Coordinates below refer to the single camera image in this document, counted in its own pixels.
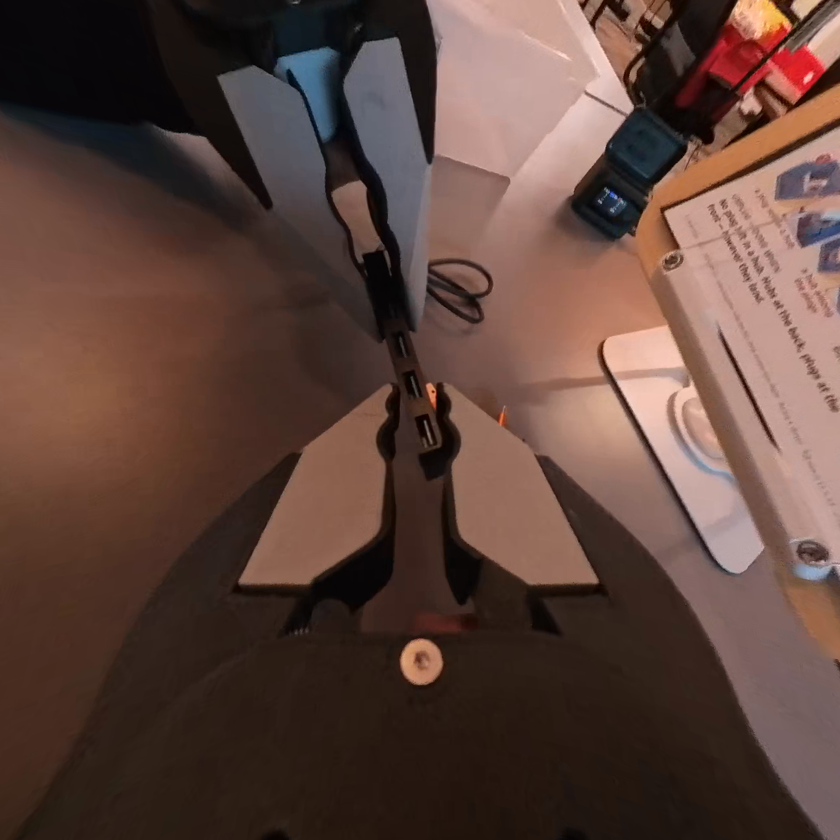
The black usb hub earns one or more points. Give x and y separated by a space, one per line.
410 384

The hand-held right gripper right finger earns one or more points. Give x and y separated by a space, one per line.
518 518

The clear plastic box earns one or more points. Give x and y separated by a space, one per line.
512 79

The instruction sheet on wooden stand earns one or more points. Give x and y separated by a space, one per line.
722 151

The red box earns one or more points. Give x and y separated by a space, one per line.
741 46

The white stand base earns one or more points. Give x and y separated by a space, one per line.
643 394

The black office chair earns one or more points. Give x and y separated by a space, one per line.
682 39

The small black display device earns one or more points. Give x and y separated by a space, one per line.
630 170

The white sheet holder bar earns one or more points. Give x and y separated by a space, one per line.
735 426

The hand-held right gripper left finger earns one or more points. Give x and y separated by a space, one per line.
328 512

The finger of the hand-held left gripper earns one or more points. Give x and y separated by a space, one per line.
394 131
282 144

